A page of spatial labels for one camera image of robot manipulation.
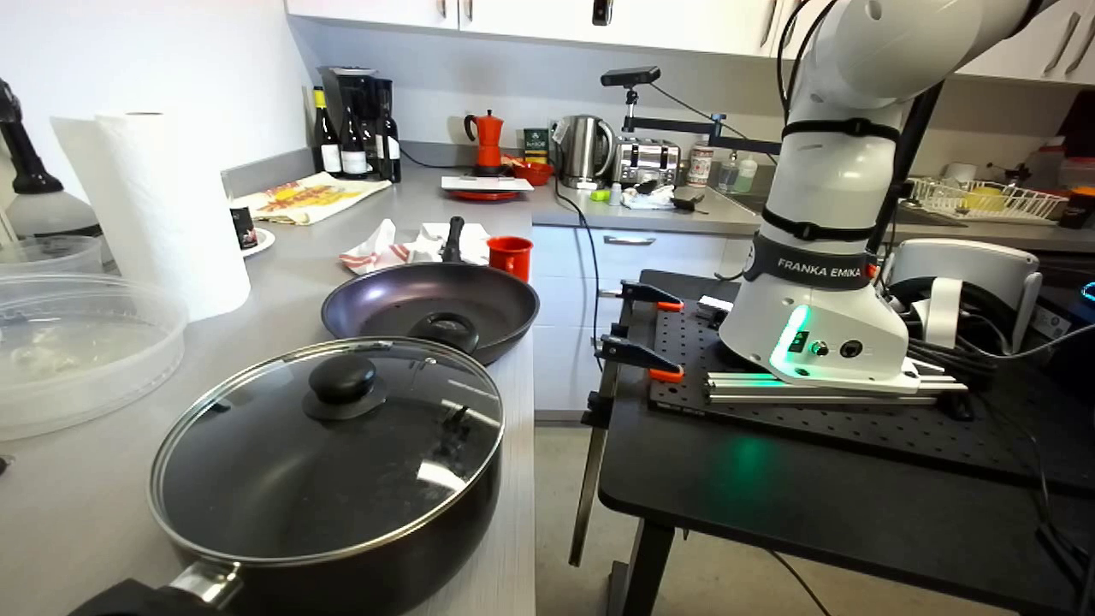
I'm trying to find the white towel red stripes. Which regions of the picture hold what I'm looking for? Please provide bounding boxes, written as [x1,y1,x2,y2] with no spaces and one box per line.
[335,216,418,281]
[404,218,492,268]

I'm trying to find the black frying pan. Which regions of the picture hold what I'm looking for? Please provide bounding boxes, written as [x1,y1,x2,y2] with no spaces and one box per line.
[317,211,543,370]

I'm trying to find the white paper towel roll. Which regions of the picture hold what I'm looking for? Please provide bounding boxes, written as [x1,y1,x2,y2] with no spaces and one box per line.
[48,110,254,325]

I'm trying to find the red cup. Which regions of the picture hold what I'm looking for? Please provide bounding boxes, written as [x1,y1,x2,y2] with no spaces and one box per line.
[486,232,538,288]

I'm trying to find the white lower cabinet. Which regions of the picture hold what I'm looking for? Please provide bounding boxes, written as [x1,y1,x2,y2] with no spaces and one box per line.
[531,221,761,417]

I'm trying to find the red plate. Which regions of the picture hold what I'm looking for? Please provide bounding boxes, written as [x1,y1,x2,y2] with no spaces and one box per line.
[446,183,527,209]

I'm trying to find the small red bowl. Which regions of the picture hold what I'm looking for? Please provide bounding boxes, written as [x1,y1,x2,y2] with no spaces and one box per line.
[517,153,557,187]

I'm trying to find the white rectangular tray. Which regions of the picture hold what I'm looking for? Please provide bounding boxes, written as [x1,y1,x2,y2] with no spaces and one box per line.
[438,172,538,196]

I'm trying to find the steel electric kettle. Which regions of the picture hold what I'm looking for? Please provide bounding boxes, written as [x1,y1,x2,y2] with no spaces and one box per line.
[556,110,621,196]

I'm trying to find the red moka pot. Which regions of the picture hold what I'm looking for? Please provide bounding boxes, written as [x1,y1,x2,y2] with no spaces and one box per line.
[463,106,507,177]

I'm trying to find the silver toaster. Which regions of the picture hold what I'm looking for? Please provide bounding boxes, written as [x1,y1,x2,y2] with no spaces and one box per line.
[613,132,688,191]

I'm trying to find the dark wine bottle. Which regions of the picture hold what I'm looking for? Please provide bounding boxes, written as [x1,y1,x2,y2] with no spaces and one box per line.
[310,85,347,180]
[375,114,404,183]

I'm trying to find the black coffee machine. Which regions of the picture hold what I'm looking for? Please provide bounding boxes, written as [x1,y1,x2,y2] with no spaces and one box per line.
[321,63,404,183]

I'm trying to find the small white plate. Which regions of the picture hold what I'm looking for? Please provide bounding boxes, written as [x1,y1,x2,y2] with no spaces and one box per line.
[225,218,282,264]

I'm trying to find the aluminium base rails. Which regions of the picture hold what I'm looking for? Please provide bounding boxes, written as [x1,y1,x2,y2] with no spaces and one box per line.
[702,358,972,409]

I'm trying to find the black perforated breadboard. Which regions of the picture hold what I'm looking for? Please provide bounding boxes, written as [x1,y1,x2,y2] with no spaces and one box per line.
[638,268,1095,496]

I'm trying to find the glass pot lid black knob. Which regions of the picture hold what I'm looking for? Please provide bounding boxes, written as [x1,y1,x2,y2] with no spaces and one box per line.
[147,336,509,571]

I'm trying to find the black lidded cooking pot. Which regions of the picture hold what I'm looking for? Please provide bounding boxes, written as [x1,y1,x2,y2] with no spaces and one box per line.
[65,336,509,616]

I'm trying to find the white upper cabinets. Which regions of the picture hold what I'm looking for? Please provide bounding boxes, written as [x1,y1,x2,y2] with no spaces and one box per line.
[285,0,1095,87]

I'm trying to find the black table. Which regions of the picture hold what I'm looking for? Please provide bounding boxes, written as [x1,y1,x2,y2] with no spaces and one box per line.
[597,339,1095,616]

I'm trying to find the white VR headset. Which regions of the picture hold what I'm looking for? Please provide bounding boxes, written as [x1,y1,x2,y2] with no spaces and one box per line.
[884,237,1048,354]

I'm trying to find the clear plastic container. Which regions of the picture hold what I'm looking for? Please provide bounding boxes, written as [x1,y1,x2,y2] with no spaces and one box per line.
[0,232,193,443]

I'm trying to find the spray bottle black trigger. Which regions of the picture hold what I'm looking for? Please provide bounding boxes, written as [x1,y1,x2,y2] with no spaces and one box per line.
[0,77,103,242]

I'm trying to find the black power cable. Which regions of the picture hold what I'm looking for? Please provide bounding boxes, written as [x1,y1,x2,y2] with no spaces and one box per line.
[556,183,609,345]

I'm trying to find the black clamp orange handle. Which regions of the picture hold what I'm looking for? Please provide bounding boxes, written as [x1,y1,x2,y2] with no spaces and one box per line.
[565,327,690,571]
[613,277,690,319]

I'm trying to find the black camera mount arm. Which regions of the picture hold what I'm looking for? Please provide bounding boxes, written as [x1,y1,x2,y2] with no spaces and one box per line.
[600,63,788,153]

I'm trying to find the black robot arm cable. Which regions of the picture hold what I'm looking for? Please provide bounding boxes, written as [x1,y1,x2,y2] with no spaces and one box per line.
[772,0,849,131]

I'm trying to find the wire dish rack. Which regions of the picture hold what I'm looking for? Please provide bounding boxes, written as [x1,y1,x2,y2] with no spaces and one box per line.
[909,168,1071,225]

